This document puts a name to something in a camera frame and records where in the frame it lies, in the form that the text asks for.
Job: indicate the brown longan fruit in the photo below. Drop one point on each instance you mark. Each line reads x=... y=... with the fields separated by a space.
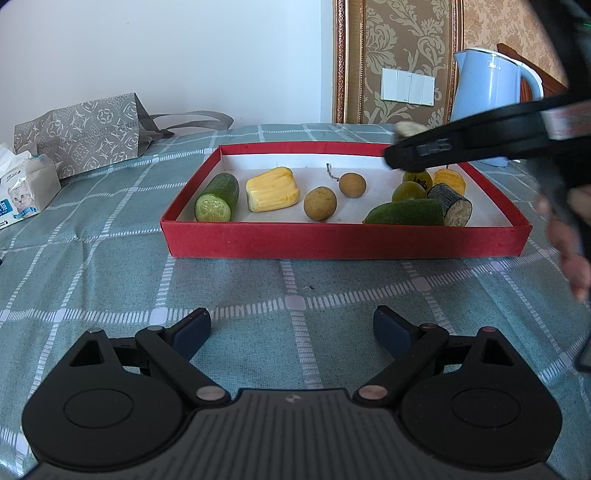
x=320 y=203

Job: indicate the white wall switch panel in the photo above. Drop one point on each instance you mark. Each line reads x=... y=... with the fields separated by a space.
x=407 y=87

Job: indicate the longan with stem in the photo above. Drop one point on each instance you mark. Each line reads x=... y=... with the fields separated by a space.
x=352 y=185

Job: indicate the red shallow box tray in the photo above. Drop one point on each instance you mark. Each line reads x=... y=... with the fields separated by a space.
x=497 y=228

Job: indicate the grey patterned paper bag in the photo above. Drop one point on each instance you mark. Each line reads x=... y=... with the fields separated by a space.
x=93 y=134

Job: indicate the cucumber piece cut face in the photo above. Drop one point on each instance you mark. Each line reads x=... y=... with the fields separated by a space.
x=218 y=201

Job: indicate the gold picture frame moulding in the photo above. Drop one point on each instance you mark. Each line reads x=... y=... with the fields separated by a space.
x=415 y=36

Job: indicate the person right hand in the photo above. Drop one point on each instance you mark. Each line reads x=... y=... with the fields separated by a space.
x=575 y=267

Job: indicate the tissue pack with cat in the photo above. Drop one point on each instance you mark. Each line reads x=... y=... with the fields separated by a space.
x=28 y=184

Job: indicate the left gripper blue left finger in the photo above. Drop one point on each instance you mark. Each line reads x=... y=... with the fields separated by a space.
x=168 y=352

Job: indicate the cucumber piece tapered end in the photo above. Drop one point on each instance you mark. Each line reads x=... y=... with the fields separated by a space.
x=414 y=212

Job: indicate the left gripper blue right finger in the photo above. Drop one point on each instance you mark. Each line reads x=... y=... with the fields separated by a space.
x=417 y=351

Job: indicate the light blue electric kettle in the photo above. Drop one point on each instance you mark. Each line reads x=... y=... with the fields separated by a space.
x=490 y=80

